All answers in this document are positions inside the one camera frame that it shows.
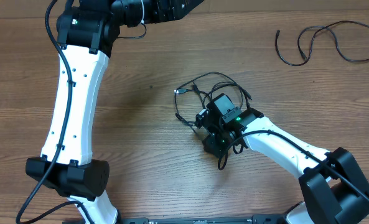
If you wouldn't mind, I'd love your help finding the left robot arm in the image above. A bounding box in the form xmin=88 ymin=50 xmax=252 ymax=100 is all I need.
xmin=26 ymin=0 xmax=200 ymax=223

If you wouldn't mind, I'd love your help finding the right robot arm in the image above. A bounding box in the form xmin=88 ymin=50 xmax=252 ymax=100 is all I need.
xmin=195 ymin=93 xmax=369 ymax=224

